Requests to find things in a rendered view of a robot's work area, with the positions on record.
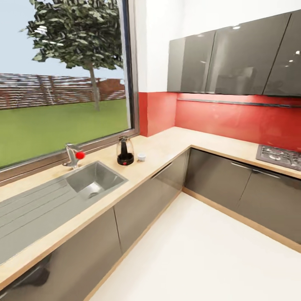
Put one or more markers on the coffee cup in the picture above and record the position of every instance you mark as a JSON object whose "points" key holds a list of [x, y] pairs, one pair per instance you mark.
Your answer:
{"points": [[141, 156]]}

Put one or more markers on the countertop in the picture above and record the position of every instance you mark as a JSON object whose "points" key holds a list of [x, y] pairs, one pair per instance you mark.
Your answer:
{"points": [[228, 147], [159, 150]]}

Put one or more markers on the electric kettle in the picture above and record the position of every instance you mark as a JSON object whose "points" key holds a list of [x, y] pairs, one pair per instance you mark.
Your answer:
{"points": [[124, 151]]}

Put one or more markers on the burner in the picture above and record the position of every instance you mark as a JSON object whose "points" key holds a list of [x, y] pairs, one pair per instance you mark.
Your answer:
{"points": [[279, 156]]}

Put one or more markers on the drop in sink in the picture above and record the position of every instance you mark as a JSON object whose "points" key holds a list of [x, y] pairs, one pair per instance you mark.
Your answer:
{"points": [[33, 214]]}

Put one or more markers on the fixed window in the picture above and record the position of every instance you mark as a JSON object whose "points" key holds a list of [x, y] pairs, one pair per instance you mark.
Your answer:
{"points": [[68, 74]]}

